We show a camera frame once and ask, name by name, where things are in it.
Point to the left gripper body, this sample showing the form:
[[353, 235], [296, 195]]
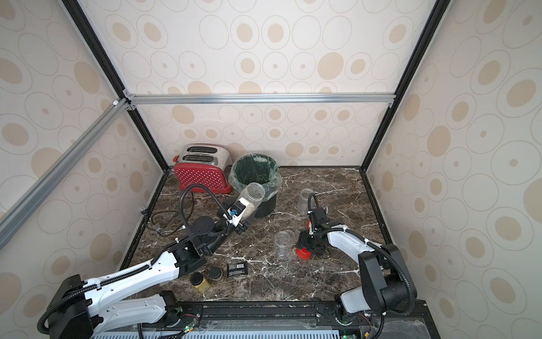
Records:
[[223, 229]]

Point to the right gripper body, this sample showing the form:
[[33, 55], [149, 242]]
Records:
[[307, 241]]

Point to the clear oatmeal jar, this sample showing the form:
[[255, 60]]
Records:
[[284, 241]]

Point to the red-lid oatmeal jar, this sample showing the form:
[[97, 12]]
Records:
[[251, 197], [303, 201]]

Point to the black trash bin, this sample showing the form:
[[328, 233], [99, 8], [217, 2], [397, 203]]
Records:
[[266, 207]]

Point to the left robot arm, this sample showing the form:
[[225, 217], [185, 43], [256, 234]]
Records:
[[176, 260]]

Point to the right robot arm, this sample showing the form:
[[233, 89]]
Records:
[[386, 284]]

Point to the yellow spice jar black lid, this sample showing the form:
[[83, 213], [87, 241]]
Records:
[[199, 282]]

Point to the small black box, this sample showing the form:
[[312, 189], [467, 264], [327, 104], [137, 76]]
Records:
[[237, 269]]

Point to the red toaster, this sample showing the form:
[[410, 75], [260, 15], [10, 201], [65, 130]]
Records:
[[205, 164]]

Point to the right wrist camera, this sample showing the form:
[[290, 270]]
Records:
[[318, 220]]

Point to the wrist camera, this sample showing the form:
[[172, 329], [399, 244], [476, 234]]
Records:
[[318, 220], [229, 222]]

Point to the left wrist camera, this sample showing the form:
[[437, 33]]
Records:
[[229, 222]]

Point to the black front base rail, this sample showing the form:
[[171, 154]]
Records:
[[254, 315]]

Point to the horizontal aluminium rail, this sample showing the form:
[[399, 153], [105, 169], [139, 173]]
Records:
[[196, 100]]

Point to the left diagonal aluminium rail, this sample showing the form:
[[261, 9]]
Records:
[[34, 197]]

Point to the left black frame post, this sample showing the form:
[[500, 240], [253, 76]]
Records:
[[86, 30]]

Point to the black frame post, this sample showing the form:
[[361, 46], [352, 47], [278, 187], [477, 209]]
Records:
[[86, 30], [429, 30]]

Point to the right black frame post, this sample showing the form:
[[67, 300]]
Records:
[[429, 30]]

